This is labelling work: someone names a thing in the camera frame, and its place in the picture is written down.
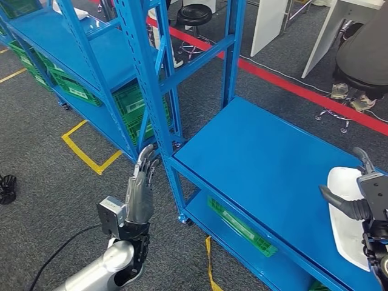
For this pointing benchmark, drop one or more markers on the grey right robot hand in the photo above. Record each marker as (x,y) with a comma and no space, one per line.
(376,197)

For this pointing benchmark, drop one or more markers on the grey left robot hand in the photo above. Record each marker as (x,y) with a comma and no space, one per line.
(139,201)

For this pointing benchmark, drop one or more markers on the white plastic shell part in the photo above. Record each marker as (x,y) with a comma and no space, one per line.
(345,237)
(77,13)

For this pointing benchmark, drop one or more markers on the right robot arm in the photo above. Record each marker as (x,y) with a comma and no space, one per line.
(376,249)

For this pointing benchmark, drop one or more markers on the blue metal shelf rack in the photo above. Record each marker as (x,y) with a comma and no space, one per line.
(60,44)
(257,160)

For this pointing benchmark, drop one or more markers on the yellow floor tape corner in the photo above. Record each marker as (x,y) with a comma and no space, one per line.
(80,156)

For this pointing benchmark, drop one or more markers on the green plastic crate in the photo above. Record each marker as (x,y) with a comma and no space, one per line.
(18,8)
(318,286)
(242,229)
(130,108)
(74,90)
(27,60)

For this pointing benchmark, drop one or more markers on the black round stool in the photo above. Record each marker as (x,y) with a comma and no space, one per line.
(194,14)
(367,89)

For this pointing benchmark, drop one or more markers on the yellow floor tape strip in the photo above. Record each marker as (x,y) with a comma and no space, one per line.
(209,261)

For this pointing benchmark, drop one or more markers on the seated person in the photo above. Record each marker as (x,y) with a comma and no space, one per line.
(367,44)

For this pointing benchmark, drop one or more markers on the white desk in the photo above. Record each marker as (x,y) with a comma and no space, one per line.
(321,36)

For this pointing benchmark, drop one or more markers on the yellow floor tape line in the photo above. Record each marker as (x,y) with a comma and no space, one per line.
(13,75)
(4,51)

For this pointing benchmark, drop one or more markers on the white desk side panel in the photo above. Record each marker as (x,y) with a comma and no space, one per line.
(266,24)

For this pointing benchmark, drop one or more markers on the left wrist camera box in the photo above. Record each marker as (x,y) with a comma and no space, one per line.
(110,217)

